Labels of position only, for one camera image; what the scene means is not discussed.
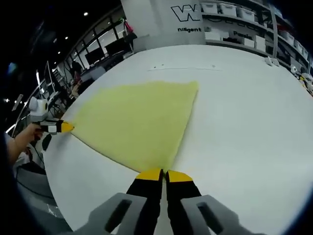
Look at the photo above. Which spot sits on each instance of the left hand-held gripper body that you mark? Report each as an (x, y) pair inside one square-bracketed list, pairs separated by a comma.
[(38, 109)]

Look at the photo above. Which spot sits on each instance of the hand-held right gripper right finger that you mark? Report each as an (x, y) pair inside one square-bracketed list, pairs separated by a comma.
[(181, 208)]

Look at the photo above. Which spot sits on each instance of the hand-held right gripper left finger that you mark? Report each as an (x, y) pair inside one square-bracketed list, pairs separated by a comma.
[(144, 208)]

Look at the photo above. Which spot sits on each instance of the yellow garment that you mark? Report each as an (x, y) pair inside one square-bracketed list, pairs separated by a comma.
[(139, 122)]

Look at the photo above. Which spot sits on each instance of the person's left hand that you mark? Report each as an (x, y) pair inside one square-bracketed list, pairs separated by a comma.
[(31, 132)]

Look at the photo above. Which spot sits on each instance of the black clamp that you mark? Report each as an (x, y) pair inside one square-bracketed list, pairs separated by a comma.
[(46, 142)]

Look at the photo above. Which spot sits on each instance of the desk with black panel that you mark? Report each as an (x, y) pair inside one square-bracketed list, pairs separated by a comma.
[(97, 71)]

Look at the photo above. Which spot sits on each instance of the black computer monitor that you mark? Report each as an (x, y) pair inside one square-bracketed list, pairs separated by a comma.
[(94, 55), (115, 47)]

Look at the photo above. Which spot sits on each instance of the hanging pink and dark bags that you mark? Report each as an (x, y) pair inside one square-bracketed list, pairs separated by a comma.
[(132, 35)]

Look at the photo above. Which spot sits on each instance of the white marked strip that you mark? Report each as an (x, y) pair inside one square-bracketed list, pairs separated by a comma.
[(185, 69)]

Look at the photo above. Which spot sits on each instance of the white clamp base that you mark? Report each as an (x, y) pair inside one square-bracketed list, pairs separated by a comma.
[(271, 61)]

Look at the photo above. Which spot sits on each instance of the flat white box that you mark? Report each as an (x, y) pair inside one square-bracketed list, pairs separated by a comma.
[(213, 33)]

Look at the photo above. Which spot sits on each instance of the pile of assorted items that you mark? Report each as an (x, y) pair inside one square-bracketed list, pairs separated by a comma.
[(303, 78)]

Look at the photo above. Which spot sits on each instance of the small white box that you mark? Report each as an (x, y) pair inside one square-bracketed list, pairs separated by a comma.
[(249, 42)]

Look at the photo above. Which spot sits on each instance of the tall white box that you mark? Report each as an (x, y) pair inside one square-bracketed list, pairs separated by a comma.
[(260, 42)]

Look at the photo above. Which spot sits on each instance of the grey metal shelving unit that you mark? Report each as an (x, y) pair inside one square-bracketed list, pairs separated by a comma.
[(230, 19)]

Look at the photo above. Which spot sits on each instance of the grey pole stand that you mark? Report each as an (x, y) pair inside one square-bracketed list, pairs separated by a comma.
[(274, 34)]

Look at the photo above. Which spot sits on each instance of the row of white storage bins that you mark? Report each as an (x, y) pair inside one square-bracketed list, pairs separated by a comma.
[(228, 8)]

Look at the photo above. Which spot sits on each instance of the white metal frame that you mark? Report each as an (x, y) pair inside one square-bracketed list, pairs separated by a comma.
[(47, 78)]

